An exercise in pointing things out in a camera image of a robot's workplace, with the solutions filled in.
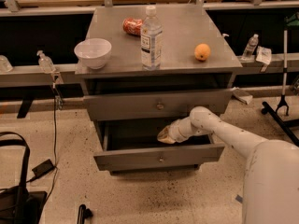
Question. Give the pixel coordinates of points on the clear sanitizer pump bottle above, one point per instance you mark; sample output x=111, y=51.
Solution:
x=45, y=63

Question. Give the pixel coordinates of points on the grey drawer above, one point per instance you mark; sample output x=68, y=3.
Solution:
x=132, y=145
x=145, y=105

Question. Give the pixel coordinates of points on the orange fruit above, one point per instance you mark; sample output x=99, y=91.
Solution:
x=202, y=52

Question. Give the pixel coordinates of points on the grey drawer cabinet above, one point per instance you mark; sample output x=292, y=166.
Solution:
x=184, y=27

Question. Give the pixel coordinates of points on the grey box on floor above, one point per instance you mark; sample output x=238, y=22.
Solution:
x=242, y=96

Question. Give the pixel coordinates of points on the black stand base leg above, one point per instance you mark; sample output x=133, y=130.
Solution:
x=284, y=125

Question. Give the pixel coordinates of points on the white bowl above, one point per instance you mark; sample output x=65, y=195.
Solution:
x=93, y=53

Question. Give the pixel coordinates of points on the white crumpled packet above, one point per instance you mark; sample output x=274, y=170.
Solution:
x=264, y=55

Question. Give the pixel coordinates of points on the red soda can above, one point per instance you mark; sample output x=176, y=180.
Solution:
x=132, y=26

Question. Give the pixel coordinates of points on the clear container at left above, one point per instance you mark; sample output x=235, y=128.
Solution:
x=5, y=65

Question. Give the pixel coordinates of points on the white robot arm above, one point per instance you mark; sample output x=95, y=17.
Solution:
x=271, y=179

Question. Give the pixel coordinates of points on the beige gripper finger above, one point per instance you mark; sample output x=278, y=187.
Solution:
x=164, y=136

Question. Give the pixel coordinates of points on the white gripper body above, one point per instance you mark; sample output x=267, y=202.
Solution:
x=176, y=134

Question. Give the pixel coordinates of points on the black power adapter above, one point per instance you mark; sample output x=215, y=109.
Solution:
x=43, y=168

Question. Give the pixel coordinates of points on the grey top drawer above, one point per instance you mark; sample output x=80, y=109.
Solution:
x=145, y=105

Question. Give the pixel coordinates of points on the black bag with strap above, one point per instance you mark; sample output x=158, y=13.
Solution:
x=17, y=204

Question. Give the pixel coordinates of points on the clear water bottle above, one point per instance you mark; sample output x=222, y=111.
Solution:
x=151, y=40

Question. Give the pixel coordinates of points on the black white stand pole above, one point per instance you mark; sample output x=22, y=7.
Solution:
x=291, y=22

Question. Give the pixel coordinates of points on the small background water bottle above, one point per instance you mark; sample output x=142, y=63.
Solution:
x=250, y=47

